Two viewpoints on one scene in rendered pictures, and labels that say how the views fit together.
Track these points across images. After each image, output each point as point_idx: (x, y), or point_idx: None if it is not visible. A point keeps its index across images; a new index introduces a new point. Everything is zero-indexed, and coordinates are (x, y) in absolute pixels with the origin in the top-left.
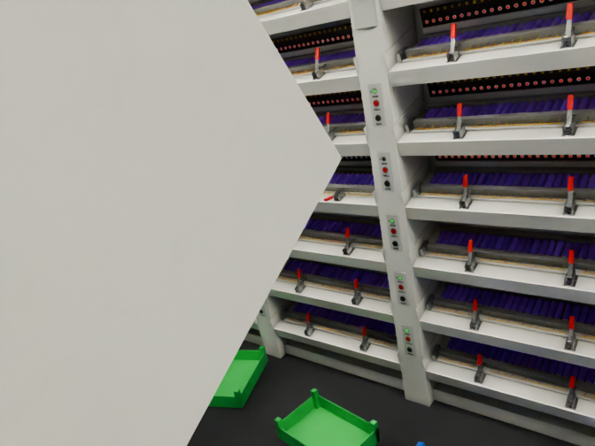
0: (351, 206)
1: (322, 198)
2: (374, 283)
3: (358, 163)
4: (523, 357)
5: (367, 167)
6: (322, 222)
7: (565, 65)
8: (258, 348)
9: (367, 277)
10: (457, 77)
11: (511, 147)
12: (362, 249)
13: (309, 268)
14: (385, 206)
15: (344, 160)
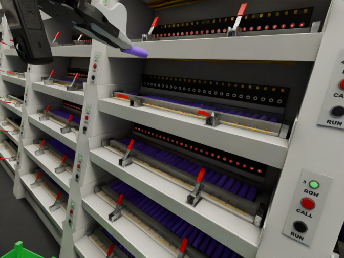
0: (231, 138)
1: (187, 119)
2: (203, 249)
3: (233, 102)
4: None
5: (245, 108)
6: (166, 154)
7: None
8: (57, 251)
9: (194, 234)
10: None
11: None
12: (213, 206)
13: (133, 195)
14: (308, 154)
15: (217, 97)
